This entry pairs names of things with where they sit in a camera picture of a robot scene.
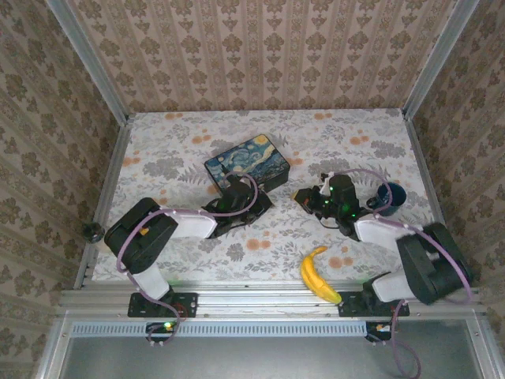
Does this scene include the starry night painted box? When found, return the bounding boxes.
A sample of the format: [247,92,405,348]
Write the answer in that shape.
[204,133,292,193]

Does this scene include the dark blue mug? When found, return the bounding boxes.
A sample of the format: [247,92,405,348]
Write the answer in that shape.
[366,181,407,217]

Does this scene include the yellow banana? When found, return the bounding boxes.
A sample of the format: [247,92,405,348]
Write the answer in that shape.
[300,246,342,305]

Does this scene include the small black controller board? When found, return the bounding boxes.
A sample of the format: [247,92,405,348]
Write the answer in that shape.
[144,321,179,343]
[365,321,395,343]

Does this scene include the black round knob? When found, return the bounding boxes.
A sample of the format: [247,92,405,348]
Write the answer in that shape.
[81,221,105,244]

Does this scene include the aluminium frame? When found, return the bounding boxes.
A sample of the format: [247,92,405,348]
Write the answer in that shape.
[35,0,498,379]

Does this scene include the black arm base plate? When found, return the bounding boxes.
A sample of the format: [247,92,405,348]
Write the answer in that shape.
[127,291,200,319]
[338,290,411,319]

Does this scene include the slotted grey cable duct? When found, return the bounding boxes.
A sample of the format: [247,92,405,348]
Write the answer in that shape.
[72,321,368,337]

